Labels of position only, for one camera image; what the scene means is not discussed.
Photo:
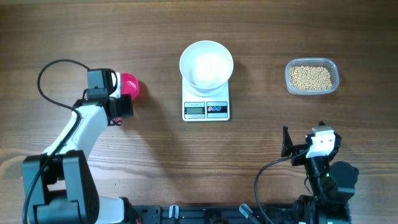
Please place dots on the clear plastic container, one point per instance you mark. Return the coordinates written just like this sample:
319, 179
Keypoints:
312, 62

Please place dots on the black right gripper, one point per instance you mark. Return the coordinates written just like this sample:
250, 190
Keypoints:
288, 146

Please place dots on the soybeans pile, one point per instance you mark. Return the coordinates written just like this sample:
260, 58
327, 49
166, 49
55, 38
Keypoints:
310, 78

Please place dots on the pink measuring scoop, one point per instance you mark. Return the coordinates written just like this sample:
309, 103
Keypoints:
130, 87

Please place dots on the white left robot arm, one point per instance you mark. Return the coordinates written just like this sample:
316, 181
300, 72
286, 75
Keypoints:
58, 184

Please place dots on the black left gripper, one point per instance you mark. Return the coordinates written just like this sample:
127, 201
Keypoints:
125, 111

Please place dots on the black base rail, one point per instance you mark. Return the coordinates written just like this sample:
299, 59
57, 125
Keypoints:
276, 213

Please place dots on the white digital kitchen scale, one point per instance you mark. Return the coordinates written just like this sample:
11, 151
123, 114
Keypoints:
205, 105

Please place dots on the white bowl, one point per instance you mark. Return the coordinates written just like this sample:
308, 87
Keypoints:
206, 65

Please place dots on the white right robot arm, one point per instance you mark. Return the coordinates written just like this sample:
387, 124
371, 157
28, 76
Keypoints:
332, 185

